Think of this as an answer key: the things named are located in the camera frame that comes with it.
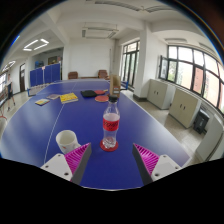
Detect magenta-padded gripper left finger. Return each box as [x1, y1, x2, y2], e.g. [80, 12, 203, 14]
[40, 142, 93, 186]

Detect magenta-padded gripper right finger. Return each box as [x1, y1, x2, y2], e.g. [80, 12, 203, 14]
[131, 143, 183, 186]

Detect clear red-labelled drink bottle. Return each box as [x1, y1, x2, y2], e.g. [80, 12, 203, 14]
[101, 95, 121, 150]

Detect white mug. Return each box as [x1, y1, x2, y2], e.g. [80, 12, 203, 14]
[55, 129, 82, 155]

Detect flat round red coaster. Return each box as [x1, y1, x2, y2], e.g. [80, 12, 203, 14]
[99, 139, 120, 153]

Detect yellow book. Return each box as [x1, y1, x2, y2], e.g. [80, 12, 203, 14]
[59, 92, 80, 105]

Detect cream two-door cabinet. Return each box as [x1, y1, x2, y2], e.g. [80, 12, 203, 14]
[146, 78, 176, 110]
[168, 88, 203, 129]

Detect black bin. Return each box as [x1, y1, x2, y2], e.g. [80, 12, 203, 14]
[193, 108, 211, 135]

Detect colourful thin book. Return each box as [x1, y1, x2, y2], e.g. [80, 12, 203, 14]
[34, 98, 51, 107]

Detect brownish thin book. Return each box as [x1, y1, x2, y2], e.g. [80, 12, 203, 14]
[46, 93, 62, 101]

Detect brown cardboard box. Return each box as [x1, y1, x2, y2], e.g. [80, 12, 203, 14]
[109, 73, 122, 98]

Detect low wooden table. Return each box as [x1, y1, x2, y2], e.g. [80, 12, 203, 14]
[78, 75, 99, 80]

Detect brown armchair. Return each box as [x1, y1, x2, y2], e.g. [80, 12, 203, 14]
[67, 71, 79, 80]
[97, 69, 110, 80]

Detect blue partition screens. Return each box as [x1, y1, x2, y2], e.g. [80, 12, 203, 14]
[29, 63, 62, 88]

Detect person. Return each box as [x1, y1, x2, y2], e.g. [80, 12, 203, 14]
[4, 73, 16, 113]

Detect wide black-framed window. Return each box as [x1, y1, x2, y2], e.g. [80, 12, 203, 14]
[159, 45, 224, 114]

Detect dark door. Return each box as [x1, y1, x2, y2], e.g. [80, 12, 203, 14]
[19, 63, 27, 93]

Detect tall black-framed window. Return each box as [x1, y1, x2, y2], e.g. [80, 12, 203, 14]
[120, 40, 141, 88]

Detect ceiling lights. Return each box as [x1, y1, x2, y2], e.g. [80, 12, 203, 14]
[1, 38, 50, 73]

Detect ceiling air conditioner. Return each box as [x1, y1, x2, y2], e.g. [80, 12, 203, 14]
[81, 25, 119, 40]

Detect blue wall poster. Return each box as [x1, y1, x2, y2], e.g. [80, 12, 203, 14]
[34, 60, 45, 70]

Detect dark wall picture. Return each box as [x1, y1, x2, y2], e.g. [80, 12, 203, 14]
[47, 55, 59, 65]

